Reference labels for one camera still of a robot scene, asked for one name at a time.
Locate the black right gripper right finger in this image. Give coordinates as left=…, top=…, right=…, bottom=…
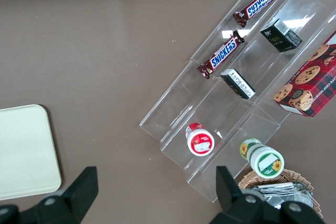
left=209, top=165, right=284, bottom=224

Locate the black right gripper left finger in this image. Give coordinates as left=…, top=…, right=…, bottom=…
left=20, top=166, right=99, bottom=224

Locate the light wicker basket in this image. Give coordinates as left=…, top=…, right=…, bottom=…
left=237, top=168, right=323, bottom=218

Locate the beige plastic tray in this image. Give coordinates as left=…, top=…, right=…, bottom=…
left=0, top=104, right=62, bottom=201

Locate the silver foil package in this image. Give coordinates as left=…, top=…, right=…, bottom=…
left=249, top=182, right=314, bottom=209

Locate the green-labelled white jar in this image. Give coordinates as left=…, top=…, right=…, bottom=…
left=239, top=137, right=285, bottom=179

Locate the red-labelled white jar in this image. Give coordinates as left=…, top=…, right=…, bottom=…
left=185, top=123, right=215, bottom=156

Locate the clear acrylic stepped display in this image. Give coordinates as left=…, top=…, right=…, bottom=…
left=138, top=0, right=336, bottom=204

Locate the small black carton box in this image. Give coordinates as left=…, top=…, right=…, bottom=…
left=259, top=18, right=302, bottom=53
left=219, top=68, right=257, bottom=101

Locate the red tartan cookie box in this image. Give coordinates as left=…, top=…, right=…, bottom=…
left=272, top=30, right=336, bottom=119

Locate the Snickers chocolate bar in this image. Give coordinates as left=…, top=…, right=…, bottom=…
left=233, top=0, right=287, bottom=28
left=197, top=30, right=245, bottom=80

